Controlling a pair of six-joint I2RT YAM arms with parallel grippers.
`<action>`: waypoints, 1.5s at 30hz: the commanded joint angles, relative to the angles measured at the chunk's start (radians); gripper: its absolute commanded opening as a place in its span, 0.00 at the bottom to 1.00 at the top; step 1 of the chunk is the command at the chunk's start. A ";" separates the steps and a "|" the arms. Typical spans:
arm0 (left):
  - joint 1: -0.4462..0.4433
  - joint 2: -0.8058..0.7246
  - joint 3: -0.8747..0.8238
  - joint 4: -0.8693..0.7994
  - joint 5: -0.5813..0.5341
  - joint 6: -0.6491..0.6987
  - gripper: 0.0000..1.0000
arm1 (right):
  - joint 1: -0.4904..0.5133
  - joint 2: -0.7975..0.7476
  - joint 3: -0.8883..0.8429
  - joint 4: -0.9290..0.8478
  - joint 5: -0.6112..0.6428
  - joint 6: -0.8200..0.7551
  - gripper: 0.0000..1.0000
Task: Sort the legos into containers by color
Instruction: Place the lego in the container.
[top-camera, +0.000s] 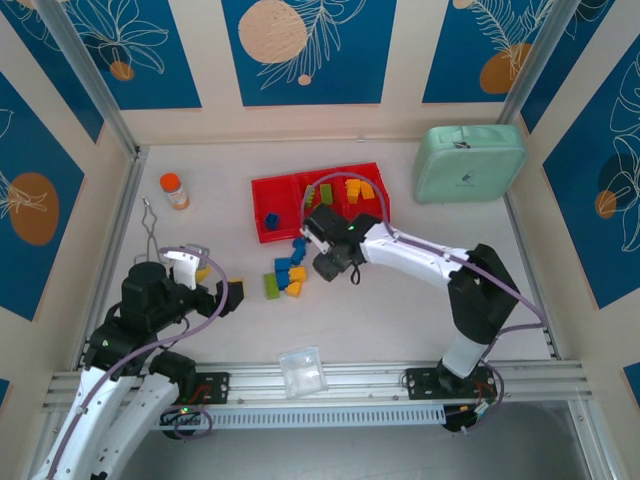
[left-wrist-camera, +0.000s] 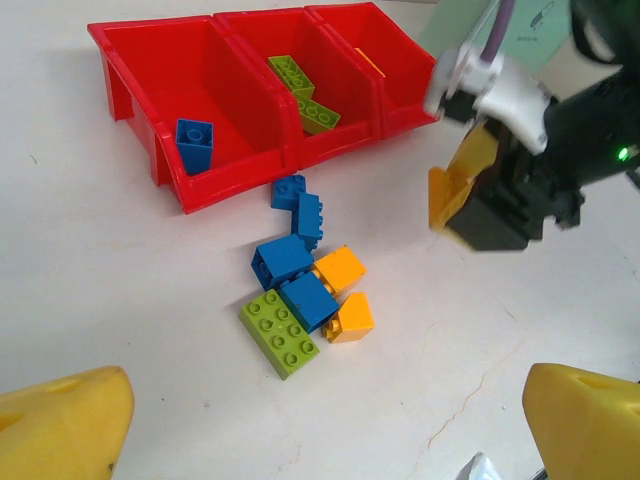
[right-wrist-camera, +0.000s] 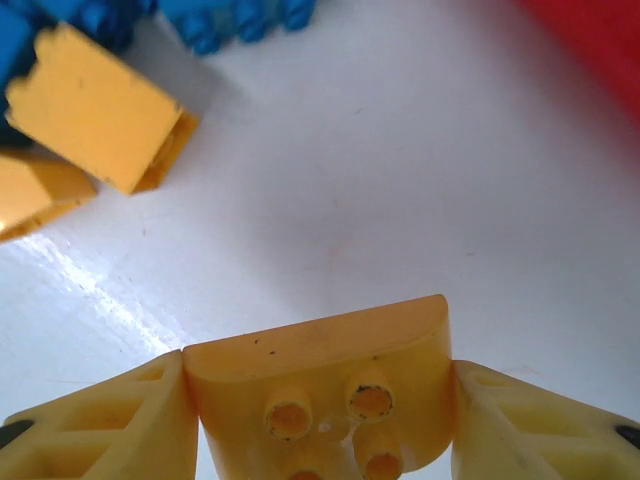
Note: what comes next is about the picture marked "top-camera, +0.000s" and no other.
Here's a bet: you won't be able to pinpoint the aluminium side rail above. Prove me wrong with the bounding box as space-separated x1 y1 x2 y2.
69 144 149 374
503 192 565 361

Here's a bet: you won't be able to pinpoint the aluminium frame post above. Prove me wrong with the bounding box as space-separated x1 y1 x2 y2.
497 0 576 126
37 0 141 159

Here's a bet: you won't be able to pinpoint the red three-compartment tray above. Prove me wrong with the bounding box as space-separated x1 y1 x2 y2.
250 162 393 245

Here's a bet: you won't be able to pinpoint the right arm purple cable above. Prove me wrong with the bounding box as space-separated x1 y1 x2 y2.
301 172 549 436

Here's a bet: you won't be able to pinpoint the grey slotted cable duct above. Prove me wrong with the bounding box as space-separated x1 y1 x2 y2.
159 404 446 430

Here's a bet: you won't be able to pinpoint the metal wire tongs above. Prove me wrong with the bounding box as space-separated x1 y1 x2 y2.
141 197 165 262

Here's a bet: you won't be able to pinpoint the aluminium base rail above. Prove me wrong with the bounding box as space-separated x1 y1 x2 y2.
42 360 596 410

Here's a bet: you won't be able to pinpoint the mint green zip case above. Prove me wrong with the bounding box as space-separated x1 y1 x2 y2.
412 124 527 205

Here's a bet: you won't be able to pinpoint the clear plastic bag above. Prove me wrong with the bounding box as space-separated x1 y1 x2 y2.
277 346 329 399

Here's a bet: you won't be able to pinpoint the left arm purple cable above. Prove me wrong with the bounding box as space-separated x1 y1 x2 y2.
44 245 230 480

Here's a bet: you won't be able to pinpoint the blue floral wall poster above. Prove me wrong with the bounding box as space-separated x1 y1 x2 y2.
62 0 203 111
542 49 640 310
0 9 105 145
222 0 397 107
0 72 86 322
519 0 640 134
422 0 557 105

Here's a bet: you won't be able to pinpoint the circuit board with green LED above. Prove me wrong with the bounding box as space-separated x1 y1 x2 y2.
159 399 215 441

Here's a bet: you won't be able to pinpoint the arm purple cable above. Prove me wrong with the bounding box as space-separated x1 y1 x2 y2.
301 172 549 436
44 245 230 480

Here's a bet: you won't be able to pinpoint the orange-capped spice bottle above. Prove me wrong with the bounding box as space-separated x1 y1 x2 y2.
159 172 191 211

